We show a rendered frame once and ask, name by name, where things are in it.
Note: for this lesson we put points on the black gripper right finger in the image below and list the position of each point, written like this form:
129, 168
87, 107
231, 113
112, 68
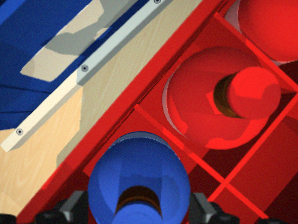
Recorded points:
202, 212

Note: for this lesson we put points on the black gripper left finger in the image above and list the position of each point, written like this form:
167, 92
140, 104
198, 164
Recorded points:
75, 209

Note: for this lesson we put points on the red plastic crate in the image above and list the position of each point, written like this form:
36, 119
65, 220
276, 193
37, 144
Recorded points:
269, 179

